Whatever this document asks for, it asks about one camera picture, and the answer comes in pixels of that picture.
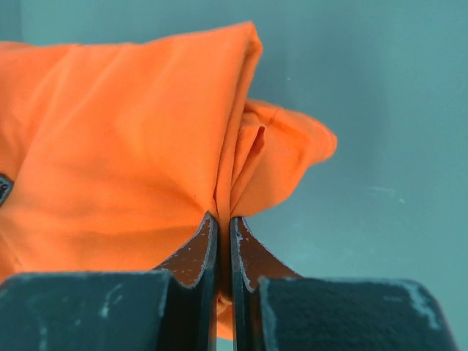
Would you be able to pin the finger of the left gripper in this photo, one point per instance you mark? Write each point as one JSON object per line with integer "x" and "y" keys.
{"x": 6, "y": 186}

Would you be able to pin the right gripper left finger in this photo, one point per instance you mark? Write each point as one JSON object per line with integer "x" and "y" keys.
{"x": 171, "y": 307}

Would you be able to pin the orange t-shirt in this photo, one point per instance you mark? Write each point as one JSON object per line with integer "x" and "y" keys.
{"x": 118, "y": 150}

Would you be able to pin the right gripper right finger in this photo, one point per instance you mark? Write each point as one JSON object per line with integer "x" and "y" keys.
{"x": 275, "y": 308}

